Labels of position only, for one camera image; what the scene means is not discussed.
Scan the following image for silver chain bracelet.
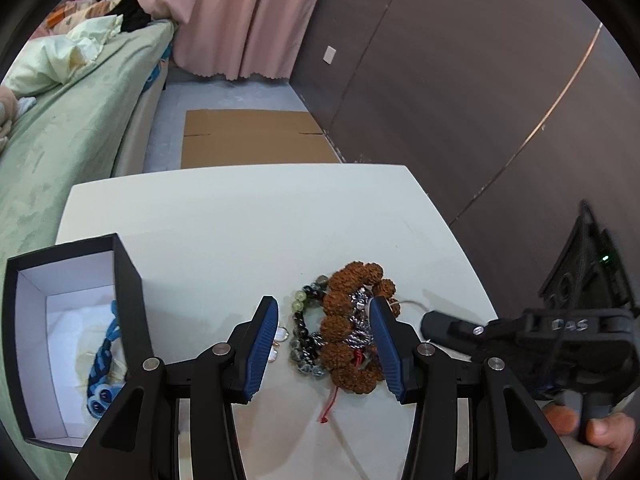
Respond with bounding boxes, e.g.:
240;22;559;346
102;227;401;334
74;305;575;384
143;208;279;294
347;287;377;352

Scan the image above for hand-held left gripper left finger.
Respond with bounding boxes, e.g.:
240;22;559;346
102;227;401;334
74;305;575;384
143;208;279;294
65;296;280;480

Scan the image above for red cord bracelet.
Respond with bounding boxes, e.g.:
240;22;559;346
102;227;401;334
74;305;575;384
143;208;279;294
320;350;370;424

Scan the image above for black box with white inside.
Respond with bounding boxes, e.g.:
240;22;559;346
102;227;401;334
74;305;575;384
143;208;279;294
1;233;156;453

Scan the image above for blue braided bracelet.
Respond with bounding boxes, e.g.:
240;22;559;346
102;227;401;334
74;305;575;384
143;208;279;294
86;300;124;419

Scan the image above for peach plush blanket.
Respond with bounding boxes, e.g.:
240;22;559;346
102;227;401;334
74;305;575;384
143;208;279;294
0;85;23;152

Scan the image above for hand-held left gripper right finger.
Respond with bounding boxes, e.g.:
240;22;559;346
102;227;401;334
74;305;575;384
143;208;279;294
369;296;576;480

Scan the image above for pink curtain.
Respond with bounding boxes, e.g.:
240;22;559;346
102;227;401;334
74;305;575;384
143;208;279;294
130;0;337;82

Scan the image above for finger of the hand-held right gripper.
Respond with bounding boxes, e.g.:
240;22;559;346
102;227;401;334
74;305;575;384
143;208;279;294
421;311;527;362

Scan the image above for patterned bedding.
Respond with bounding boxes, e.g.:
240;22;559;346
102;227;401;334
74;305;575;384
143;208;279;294
47;0;128;28

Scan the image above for dark glass bead bracelet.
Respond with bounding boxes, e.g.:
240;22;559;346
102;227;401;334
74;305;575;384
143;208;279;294
287;275;333;378

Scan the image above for cream quilt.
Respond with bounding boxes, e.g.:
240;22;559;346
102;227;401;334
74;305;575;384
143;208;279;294
2;12;124;96

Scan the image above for person's right hand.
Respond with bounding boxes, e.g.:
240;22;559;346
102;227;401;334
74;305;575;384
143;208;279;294
542;404;637;480

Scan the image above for flat cardboard sheet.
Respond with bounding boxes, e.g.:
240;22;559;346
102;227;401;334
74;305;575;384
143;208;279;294
181;109;346;170

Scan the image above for bed with green sheet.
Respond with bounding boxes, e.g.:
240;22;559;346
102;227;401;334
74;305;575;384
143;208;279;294
0;19;177;480

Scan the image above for black clothes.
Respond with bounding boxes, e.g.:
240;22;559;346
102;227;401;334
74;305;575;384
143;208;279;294
117;0;154;34

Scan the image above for brown seed bead bracelet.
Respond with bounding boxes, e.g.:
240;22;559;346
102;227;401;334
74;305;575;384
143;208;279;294
320;260;402;395

